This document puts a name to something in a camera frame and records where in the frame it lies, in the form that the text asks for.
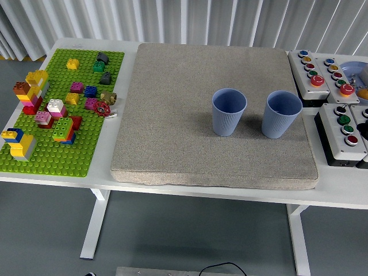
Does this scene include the white table leg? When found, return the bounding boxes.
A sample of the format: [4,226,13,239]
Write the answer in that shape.
[286,203,312,276]
[79,188,111,259]

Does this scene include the brown yellow pink brick tower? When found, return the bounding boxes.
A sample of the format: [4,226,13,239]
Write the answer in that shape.
[12,81,44,116]

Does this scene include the grey sloped brick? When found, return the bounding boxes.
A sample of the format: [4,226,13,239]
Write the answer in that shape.
[99,71,113,86]

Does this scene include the red toy brick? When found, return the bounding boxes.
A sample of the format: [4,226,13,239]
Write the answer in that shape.
[70,116,83,132]

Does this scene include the pink red brick stack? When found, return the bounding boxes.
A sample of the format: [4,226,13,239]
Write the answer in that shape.
[34,110,55,129]

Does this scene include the grey five-button control box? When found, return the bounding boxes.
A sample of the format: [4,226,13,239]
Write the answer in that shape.
[287,49,331,101]
[314,56,362,105]

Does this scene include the light blue plate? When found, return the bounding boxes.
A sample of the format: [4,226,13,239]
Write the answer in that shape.
[339,60,368,103]

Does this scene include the grey four-button control box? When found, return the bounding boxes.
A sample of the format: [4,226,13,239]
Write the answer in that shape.
[313,103,367,167]

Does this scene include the green studded baseplate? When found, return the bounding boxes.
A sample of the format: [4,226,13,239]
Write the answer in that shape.
[0,48,126,178]

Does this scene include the small metal parts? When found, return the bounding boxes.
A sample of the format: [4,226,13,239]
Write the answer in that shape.
[348,71,367,87]

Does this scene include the green orange blue brick stack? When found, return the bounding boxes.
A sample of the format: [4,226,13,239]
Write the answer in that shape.
[52,117,77,145]

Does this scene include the yellow white brick tower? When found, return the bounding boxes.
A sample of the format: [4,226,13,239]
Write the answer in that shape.
[25,70,51,100]

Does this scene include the yellow blue grey brick stack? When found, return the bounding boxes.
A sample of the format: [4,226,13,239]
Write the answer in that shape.
[0,128,37,162]

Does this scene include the black cable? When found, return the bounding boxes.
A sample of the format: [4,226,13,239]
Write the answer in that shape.
[199,262,247,276]

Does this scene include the blue ribbed cup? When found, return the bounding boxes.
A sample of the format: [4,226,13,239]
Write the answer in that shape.
[261,90,303,140]
[212,87,248,137]

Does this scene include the grey-brown cushion mat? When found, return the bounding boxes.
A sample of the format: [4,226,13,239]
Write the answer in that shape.
[110,43,320,191]

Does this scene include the brass valve red handwheel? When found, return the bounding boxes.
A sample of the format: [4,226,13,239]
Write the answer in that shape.
[92,91,118,118]

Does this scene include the grey button control box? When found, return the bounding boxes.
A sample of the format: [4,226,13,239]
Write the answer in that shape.
[348,104,368,170]

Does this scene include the white pink brick stack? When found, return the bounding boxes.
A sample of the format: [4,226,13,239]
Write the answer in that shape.
[45,98,69,120]

